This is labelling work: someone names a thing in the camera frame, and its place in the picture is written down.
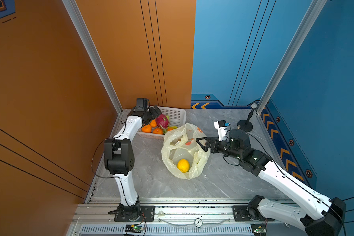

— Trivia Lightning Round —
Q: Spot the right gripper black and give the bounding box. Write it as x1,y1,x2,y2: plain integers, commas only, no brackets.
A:
196,137,243,161

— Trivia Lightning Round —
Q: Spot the pink dragon fruit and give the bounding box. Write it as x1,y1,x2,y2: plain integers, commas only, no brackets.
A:
155,114,170,134

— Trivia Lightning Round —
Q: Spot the orange fruit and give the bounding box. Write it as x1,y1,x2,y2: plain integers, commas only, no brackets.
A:
150,120,157,128
153,127,164,135
141,125,152,133

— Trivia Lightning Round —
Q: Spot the yellowish translucent plastic bag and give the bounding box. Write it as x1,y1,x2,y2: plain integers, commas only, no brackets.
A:
161,123,210,180

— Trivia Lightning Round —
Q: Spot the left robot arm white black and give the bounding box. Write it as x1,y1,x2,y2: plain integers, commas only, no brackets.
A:
103,105,162,222

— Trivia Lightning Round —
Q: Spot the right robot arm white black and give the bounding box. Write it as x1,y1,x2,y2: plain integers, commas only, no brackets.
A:
196,129,346,236

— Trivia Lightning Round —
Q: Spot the yellow lemon fruit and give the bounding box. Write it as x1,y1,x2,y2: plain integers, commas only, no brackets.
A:
177,159,190,173

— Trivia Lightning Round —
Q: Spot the white perforated plastic basket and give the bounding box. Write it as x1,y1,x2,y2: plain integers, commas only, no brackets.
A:
137,107,186,140

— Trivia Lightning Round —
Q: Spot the black round-base lamp stand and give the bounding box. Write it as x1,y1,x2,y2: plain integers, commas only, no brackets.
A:
237,102,258,132

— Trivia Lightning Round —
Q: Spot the right circuit board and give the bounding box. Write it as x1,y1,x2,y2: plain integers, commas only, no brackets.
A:
251,224,267,236

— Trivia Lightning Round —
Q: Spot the left green circuit board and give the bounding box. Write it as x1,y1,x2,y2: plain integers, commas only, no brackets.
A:
124,224,146,236

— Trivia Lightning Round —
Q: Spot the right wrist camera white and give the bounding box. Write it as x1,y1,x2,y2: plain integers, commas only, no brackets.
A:
214,120,230,141

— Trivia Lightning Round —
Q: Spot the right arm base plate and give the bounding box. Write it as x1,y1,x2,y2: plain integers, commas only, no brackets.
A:
232,205,275,222

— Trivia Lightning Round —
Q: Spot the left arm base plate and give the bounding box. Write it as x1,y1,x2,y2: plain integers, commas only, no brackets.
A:
114,203,155,222

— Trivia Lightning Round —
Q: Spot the left aluminium corner post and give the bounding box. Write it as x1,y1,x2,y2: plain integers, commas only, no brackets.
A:
62,0,123,115

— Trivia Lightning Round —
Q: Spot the aluminium corner post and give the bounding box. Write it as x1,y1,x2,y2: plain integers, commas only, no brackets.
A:
62,0,123,115
257,0,327,115

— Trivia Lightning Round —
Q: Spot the right aluminium corner post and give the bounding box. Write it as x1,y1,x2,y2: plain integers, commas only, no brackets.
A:
257,0,327,115

